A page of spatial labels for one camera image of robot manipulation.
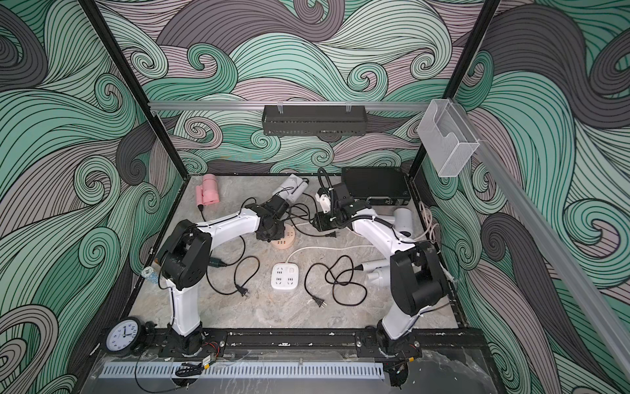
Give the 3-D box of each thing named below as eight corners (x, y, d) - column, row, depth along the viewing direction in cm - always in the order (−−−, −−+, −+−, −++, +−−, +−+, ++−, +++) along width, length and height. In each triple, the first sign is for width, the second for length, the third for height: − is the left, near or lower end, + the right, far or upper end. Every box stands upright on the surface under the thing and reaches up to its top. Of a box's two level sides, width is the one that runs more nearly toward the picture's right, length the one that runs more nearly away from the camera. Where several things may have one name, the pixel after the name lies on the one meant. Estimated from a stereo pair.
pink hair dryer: (199, 207, 109) (195, 202, 106) (196, 183, 119) (193, 177, 116) (221, 201, 111) (218, 196, 108) (216, 178, 121) (214, 172, 118)
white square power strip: (270, 289, 86) (269, 286, 84) (273, 265, 92) (272, 262, 89) (298, 289, 86) (298, 286, 84) (299, 265, 92) (299, 262, 89)
